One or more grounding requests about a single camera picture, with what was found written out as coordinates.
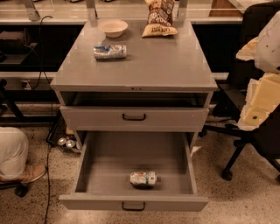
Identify white paper bowl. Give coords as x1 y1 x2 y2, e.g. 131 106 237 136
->
98 19 128 38

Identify blue silver soda can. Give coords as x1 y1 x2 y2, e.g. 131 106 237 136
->
93 45 127 60

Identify brown chip bag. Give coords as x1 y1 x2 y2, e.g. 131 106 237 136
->
142 0 179 38

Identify black drawer handle lower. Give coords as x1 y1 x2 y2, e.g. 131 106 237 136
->
122 202 146 212

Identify black office chair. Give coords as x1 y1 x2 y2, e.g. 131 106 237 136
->
202 2 280 181

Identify grey drawer cabinet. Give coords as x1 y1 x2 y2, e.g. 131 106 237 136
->
51 20 217 146

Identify tan shoe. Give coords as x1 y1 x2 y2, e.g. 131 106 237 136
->
0 164 46 184

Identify black chair caster left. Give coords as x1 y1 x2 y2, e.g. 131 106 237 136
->
14 185 28 198

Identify closed grey upper drawer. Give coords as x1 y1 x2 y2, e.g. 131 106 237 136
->
60 106 208 132

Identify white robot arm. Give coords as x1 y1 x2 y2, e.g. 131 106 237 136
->
236 11 280 131

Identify black power cable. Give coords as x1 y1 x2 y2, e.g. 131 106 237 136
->
24 15 60 224

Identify black drawer handle upper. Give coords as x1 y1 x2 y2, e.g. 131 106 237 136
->
122 114 146 122

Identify green white 7up can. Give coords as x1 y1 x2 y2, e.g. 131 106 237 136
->
129 171 158 187

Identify person leg beige trousers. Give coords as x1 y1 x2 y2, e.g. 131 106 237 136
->
0 127 29 180

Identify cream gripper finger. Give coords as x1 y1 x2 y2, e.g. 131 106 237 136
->
235 37 258 61
237 79 258 130

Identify long white back counter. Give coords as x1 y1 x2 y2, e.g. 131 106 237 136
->
0 0 245 25

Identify wall power outlet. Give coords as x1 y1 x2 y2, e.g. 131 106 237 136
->
22 80 32 90

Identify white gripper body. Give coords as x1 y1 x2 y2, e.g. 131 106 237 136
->
245 73 280 127

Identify black drawer handle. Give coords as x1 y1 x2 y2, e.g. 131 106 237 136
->
122 114 146 122
122 202 146 212

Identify open grey bottom drawer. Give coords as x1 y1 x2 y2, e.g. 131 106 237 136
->
59 132 207 212

